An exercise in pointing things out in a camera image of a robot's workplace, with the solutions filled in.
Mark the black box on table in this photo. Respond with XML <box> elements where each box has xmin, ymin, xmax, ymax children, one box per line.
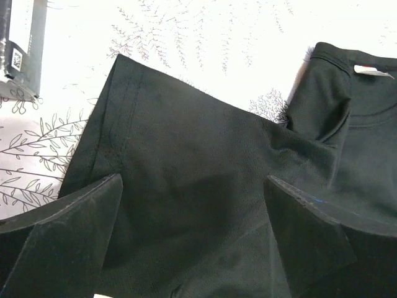
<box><xmin>1</xmin><ymin>0</ymin><xmax>47</xmax><ymax>101</ymax></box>

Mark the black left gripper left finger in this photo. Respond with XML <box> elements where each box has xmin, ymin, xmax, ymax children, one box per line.
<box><xmin>1</xmin><ymin>174</ymin><xmax>123</xmax><ymax>298</ymax></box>

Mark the black t-shirt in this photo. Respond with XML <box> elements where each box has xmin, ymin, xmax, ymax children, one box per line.
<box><xmin>60</xmin><ymin>42</ymin><xmax>396</xmax><ymax>297</ymax></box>

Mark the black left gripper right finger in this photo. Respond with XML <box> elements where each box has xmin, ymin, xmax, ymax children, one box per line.
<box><xmin>264</xmin><ymin>176</ymin><xmax>396</xmax><ymax>297</ymax></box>

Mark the floral tablecloth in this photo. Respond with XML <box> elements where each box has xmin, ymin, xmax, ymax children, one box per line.
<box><xmin>1</xmin><ymin>1</ymin><xmax>396</xmax><ymax>221</ymax></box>

